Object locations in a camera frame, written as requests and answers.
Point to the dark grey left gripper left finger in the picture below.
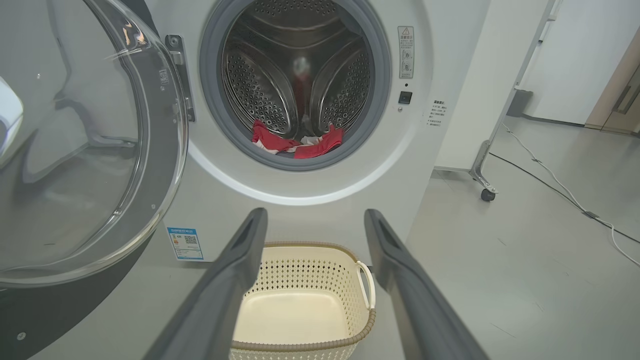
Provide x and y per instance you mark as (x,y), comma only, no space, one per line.
(220,290)

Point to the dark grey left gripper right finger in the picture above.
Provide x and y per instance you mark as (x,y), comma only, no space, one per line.
(415,300)

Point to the red white garment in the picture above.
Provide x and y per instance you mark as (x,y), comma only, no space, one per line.
(325,144)
(267,140)

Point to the black glass washing machine door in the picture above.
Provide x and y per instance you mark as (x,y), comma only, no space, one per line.
(75,150)

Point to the cream perforated laundry basket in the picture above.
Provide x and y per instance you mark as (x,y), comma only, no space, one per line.
(300,315)

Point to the white washing machine body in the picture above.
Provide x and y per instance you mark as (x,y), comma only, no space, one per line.
(320,220)

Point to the black door latch socket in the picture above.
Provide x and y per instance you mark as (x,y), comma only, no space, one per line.
(405,97)

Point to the grey rubber door gasket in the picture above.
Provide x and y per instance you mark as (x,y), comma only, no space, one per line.
(209,85)

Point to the steel washing drum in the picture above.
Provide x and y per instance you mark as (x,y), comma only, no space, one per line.
(255,80)

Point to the metal door hinge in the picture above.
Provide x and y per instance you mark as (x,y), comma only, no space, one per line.
(180,75)

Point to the light wooden door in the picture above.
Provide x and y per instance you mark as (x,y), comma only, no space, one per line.
(617,95)

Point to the blue energy label sticker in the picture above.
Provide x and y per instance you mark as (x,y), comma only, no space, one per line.
(185,244)

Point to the small printed text sticker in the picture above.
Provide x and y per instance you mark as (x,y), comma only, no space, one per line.
(436,112)

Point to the wheeled metal stand leg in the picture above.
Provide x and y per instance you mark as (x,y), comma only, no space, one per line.
(480,75)

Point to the white warning sticker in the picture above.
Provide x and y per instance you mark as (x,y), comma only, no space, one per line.
(406,52)

